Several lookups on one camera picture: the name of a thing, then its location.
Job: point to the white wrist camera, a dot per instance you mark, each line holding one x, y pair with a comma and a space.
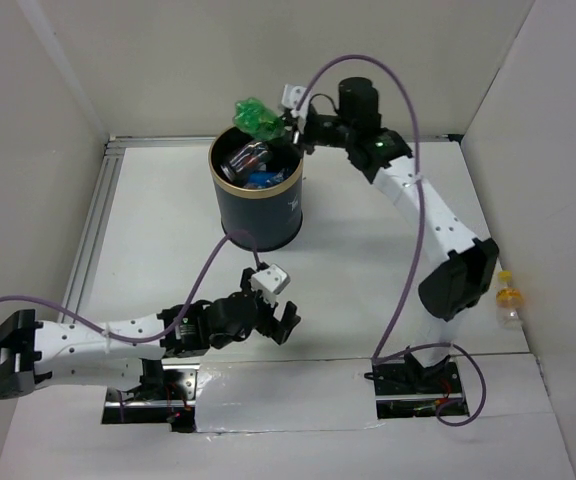
272, 280
296, 100

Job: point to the clear wide-mouth plastic jar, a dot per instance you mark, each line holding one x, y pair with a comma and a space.
238, 166

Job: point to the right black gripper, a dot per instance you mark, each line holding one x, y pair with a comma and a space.
309, 147

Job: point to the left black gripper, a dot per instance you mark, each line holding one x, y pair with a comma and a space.
267, 306

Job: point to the dark blue cylindrical bin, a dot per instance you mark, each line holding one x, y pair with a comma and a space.
268, 218

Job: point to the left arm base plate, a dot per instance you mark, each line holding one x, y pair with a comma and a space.
170, 401

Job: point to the clear bottle blue label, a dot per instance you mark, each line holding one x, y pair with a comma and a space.
262, 179

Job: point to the small bottle yellow cap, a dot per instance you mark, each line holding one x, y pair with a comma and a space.
509, 301

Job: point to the silver tape sheet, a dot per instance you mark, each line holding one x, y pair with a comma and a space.
285, 396

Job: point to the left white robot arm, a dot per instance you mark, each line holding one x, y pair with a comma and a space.
128, 355

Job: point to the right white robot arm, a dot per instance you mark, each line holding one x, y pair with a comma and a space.
462, 264

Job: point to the green bottle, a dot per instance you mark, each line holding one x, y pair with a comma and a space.
253, 118

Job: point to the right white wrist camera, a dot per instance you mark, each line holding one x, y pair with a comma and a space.
296, 100

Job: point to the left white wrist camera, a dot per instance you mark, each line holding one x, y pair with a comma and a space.
272, 280

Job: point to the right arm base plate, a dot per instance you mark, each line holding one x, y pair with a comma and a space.
404, 389

